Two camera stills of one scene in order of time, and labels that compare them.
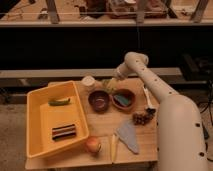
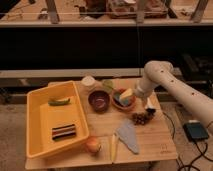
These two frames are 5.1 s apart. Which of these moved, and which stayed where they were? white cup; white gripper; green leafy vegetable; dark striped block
Moved: white gripper
Stayed: dark striped block; white cup; green leafy vegetable
